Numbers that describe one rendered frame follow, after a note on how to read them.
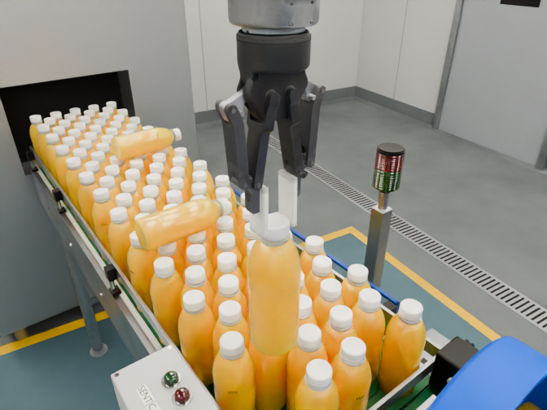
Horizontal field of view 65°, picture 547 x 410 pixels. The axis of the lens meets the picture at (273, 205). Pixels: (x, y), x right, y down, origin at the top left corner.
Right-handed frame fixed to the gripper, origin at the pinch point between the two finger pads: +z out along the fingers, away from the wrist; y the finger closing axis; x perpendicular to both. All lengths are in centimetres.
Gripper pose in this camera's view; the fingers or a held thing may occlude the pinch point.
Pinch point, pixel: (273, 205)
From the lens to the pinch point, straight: 52.9
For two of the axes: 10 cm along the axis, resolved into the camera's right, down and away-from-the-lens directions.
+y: 8.0, -3.0, 5.3
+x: -6.1, -4.0, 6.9
